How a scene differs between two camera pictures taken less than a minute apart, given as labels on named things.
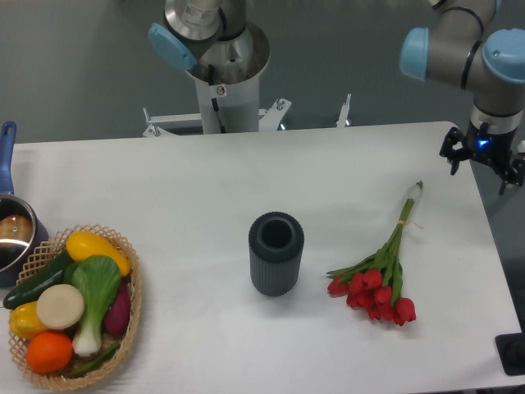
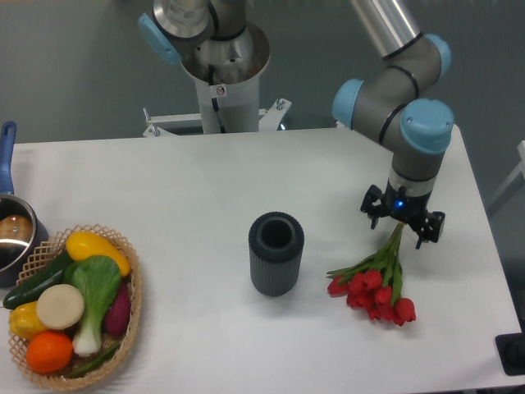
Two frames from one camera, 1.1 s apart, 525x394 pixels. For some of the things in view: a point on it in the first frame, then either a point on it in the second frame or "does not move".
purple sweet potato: (117, 317) does not move
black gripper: (492, 148) -> (408, 209)
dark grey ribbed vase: (276, 245) does not move
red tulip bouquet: (374, 284) does not move
